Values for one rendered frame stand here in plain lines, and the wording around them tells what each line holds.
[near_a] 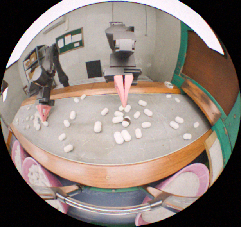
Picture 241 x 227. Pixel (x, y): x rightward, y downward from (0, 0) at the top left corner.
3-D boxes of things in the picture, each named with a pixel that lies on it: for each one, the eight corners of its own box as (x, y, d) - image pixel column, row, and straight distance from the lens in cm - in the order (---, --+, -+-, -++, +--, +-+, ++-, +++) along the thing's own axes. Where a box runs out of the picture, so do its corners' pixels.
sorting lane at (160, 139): (21, 107, 141) (20, 106, 141) (180, 96, 58) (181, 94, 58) (12, 124, 138) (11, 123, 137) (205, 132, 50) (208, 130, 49)
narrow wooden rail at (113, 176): (15, 127, 139) (11, 122, 137) (198, 138, 53) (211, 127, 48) (14, 130, 139) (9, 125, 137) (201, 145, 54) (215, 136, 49)
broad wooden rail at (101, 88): (29, 108, 147) (24, 99, 143) (165, 100, 71) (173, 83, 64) (26, 114, 144) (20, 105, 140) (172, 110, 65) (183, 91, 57)
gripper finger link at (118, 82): (146, 104, 16) (141, 68, 19) (114, 106, 15) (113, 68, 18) (138, 107, 22) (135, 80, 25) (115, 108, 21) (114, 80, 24)
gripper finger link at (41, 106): (40, 122, 37) (41, 99, 37) (34, 121, 43) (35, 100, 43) (51, 121, 40) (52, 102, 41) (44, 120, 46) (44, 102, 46)
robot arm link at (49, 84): (45, 87, 37) (49, 73, 40) (37, 88, 41) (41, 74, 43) (53, 92, 42) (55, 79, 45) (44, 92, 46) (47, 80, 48)
